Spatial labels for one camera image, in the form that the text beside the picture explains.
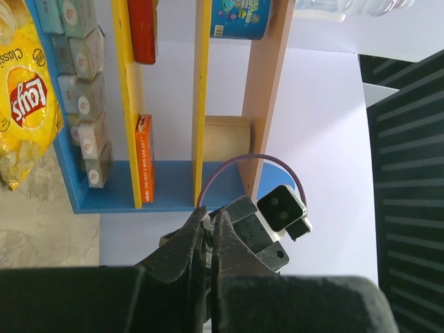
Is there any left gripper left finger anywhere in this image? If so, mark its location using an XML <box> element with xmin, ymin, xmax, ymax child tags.
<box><xmin>1</xmin><ymin>207</ymin><xmax>207</xmax><ymax>332</ymax></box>

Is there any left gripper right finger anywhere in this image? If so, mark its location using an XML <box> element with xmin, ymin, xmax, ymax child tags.
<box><xmin>211</xmin><ymin>210</ymin><xmax>399</xmax><ymax>332</ymax></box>

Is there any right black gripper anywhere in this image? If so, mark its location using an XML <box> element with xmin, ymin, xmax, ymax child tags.
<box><xmin>159</xmin><ymin>194</ymin><xmax>291</xmax><ymax>277</ymax></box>

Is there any blue yellow pink shelf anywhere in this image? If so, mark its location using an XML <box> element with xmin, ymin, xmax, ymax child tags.
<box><xmin>53</xmin><ymin>1</ymin><xmax>294</xmax><ymax>214</ymax></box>

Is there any brown paper roll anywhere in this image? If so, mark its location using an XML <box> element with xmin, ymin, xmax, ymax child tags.
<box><xmin>203</xmin><ymin>116</ymin><xmax>250</xmax><ymax>162</ymax></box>

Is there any orange product box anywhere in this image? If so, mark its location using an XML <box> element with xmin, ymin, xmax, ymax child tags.
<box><xmin>135</xmin><ymin>114</ymin><xmax>155</xmax><ymax>203</ymax></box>

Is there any blue snack can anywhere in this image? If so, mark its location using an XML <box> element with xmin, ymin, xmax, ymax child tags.
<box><xmin>210</xmin><ymin>0</ymin><xmax>273</xmax><ymax>40</ymax></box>

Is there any yellow Lays chip bag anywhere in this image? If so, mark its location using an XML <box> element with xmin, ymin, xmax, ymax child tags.
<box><xmin>1</xmin><ymin>1</ymin><xmax>63</xmax><ymax>190</ymax></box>

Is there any red flat box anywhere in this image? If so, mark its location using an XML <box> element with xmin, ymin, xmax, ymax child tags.
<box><xmin>128</xmin><ymin>0</ymin><xmax>158</xmax><ymax>65</ymax></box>

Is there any clear plastic bottle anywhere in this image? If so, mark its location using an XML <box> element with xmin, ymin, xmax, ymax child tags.
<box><xmin>293</xmin><ymin>0</ymin><xmax>415</xmax><ymax>22</ymax></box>

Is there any pack of tissue packets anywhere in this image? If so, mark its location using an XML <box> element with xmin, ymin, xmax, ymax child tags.
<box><xmin>35</xmin><ymin>1</ymin><xmax>113</xmax><ymax>189</ymax></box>

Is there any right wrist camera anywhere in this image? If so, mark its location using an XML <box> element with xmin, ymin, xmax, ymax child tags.
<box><xmin>256</xmin><ymin>185</ymin><xmax>313</xmax><ymax>242</ymax></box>

